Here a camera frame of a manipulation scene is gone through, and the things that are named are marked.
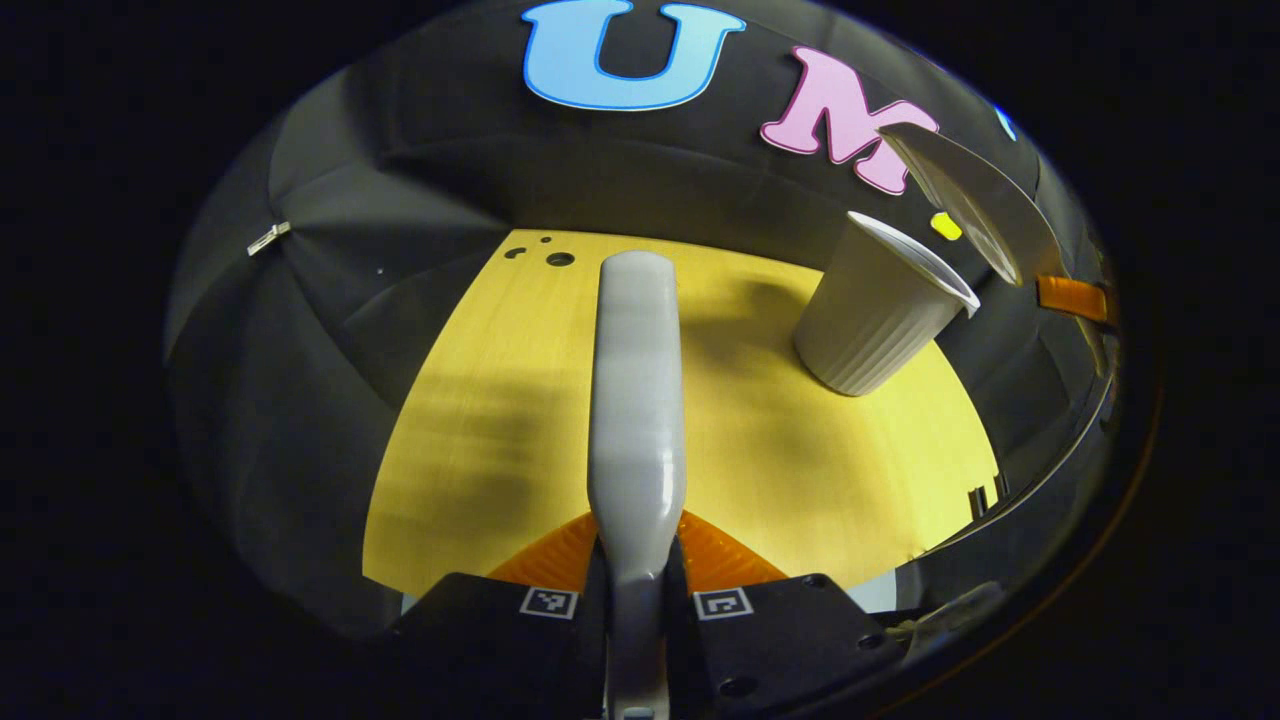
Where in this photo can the silver metal clip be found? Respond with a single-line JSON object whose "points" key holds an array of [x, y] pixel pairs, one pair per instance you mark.
{"points": [[268, 238]]}

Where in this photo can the wooden desktop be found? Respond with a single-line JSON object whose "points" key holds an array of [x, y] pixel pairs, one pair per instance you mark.
{"points": [[480, 450]]}

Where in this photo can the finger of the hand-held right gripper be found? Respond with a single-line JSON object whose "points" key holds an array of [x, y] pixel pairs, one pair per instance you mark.
{"points": [[1075, 297]]}

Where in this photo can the black table bracket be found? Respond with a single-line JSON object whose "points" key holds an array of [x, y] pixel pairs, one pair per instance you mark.
{"points": [[985, 495]]}

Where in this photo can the white ribbed garbage bin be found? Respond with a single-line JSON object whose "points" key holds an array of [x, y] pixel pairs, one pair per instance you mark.
{"points": [[870, 310]]}

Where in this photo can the black backdrop cloth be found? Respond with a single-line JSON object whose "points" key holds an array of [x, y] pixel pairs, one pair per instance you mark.
{"points": [[400, 200]]}

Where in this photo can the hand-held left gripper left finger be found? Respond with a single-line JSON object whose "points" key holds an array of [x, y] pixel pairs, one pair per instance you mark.
{"points": [[490, 640]]}

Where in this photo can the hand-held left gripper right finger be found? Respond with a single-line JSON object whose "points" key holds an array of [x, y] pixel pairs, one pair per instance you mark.
{"points": [[790, 640]]}

